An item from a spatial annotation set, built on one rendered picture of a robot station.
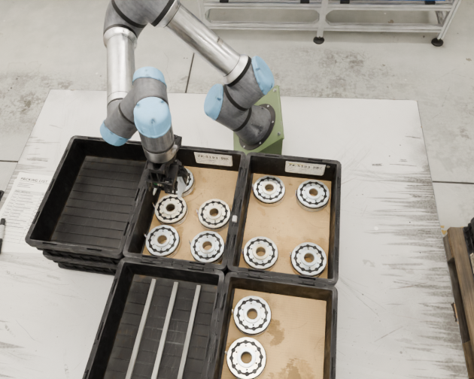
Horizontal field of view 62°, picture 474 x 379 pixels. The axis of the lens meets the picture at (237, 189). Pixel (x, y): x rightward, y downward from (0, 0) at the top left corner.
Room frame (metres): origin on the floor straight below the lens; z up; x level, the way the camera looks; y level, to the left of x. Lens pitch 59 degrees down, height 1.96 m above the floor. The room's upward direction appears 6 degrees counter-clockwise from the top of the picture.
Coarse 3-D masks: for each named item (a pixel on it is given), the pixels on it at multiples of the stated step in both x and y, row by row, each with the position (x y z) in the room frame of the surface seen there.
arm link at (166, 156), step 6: (174, 144) 0.58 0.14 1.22; (144, 150) 0.55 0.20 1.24; (168, 150) 0.55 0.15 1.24; (174, 150) 0.56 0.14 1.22; (150, 156) 0.54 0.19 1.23; (156, 156) 0.54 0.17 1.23; (162, 156) 0.54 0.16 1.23; (168, 156) 0.55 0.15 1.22; (156, 162) 0.54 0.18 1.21; (162, 162) 0.54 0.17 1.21
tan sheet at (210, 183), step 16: (208, 176) 0.73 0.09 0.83; (224, 176) 0.72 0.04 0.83; (160, 192) 0.69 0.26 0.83; (192, 192) 0.68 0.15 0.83; (208, 192) 0.67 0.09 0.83; (224, 192) 0.66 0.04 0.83; (192, 208) 0.61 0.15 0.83; (160, 224) 0.57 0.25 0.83; (192, 224) 0.56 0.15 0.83; (192, 240) 0.50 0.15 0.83; (224, 240) 0.49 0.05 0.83; (176, 256) 0.45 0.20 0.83; (192, 256) 0.45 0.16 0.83
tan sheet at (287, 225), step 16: (256, 176) 0.71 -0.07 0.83; (288, 192) 0.64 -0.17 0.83; (256, 208) 0.59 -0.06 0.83; (272, 208) 0.58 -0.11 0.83; (288, 208) 0.58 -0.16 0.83; (256, 224) 0.53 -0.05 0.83; (272, 224) 0.53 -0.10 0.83; (288, 224) 0.52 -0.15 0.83; (304, 224) 0.52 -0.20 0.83; (320, 224) 0.51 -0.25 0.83; (272, 240) 0.47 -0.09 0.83; (288, 240) 0.47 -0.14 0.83; (304, 240) 0.46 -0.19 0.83; (320, 240) 0.46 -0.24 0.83; (240, 256) 0.43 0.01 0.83; (288, 256) 0.42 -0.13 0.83; (288, 272) 0.37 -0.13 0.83
